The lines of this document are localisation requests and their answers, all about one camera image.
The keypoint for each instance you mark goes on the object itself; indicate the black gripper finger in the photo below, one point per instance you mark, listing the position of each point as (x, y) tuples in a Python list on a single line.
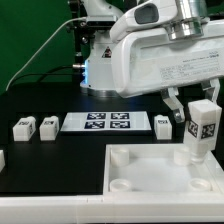
[(170, 98), (211, 89)]

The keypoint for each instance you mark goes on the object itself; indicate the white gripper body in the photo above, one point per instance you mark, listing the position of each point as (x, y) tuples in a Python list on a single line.
[(148, 61)]

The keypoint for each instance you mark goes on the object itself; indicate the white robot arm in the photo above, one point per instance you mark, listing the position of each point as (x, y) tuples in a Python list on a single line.
[(101, 16)]

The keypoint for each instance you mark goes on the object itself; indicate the white square tabletop part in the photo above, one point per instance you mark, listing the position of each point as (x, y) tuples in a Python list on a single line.
[(159, 168)]

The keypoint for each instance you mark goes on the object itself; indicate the white L-shaped obstacle fence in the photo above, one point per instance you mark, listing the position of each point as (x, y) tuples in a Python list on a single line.
[(100, 209)]

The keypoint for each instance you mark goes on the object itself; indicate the white part at left edge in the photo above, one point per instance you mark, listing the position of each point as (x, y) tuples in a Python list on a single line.
[(2, 160)]

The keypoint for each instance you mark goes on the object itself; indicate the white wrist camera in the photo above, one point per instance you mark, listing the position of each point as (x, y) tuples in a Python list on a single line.
[(147, 15)]

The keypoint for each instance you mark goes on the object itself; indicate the black camera stand pole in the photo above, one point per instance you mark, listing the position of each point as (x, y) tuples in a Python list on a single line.
[(77, 11)]

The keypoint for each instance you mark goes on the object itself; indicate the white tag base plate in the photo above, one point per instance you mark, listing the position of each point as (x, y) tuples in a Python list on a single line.
[(106, 121)]

